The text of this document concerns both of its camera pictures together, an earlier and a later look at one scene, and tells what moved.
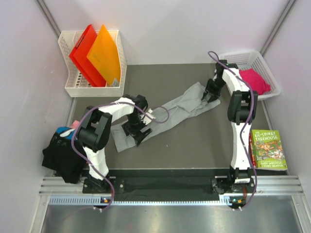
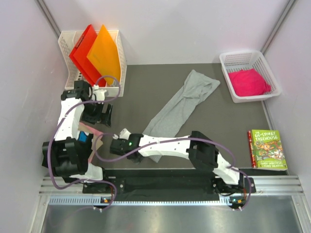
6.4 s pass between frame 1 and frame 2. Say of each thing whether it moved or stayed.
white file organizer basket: stayed
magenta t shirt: stayed
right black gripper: moved
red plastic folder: stayed
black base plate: stayed
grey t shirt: moved
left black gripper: moved
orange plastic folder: stayed
